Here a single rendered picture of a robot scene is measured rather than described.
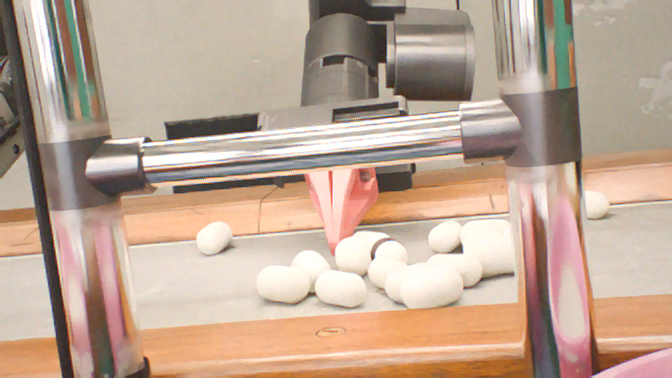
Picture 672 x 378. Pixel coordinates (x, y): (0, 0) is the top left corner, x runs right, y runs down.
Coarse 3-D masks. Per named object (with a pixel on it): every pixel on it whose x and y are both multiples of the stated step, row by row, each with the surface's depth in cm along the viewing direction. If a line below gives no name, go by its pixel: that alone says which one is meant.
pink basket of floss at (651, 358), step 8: (656, 352) 26; (664, 352) 26; (632, 360) 26; (640, 360) 26; (648, 360) 25; (656, 360) 26; (664, 360) 26; (616, 368) 25; (624, 368) 25; (632, 368) 25; (640, 368) 25; (648, 368) 25; (656, 368) 25; (664, 368) 26; (600, 376) 25; (608, 376) 25; (616, 376) 25; (624, 376) 25; (632, 376) 25; (640, 376) 25; (648, 376) 25; (656, 376) 25; (664, 376) 26
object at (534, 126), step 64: (0, 0) 28; (64, 0) 27; (512, 0) 25; (64, 64) 27; (512, 64) 25; (64, 128) 27; (320, 128) 27; (384, 128) 27; (448, 128) 26; (512, 128) 26; (576, 128) 26; (64, 192) 28; (128, 192) 28; (512, 192) 26; (576, 192) 26; (64, 256) 28; (128, 256) 29; (576, 256) 26; (64, 320) 29; (128, 320) 29; (576, 320) 26
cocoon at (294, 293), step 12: (264, 276) 47; (276, 276) 46; (288, 276) 46; (300, 276) 46; (264, 288) 47; (276, 288) 46; (288, 288) 46; (300, 288) 46; (276, 300) 47; (288, 300) 46; (300, 300) 46
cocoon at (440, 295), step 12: (408, 276) 42; (420, 276) 42; (432, 276) 42; (444, 276) 42; (456, 276) 43; (408, 288) 42; (420, 288) 42; (432, 288) 42; (444, 288) 42; (456, 288) 42; (408, 300) 42; (420, 300) 42; (432, 300) 42; (444, 300) 42
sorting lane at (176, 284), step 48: (240, 240) 66; (288, 240) 64; (624, 240) 53; (0, 288) 59; (144, 288) 54; (192, 288) 53; (240, 288) 51; (480, 288) 46; (624, 288) 43; (0, 336) 47; (48, 336) 46
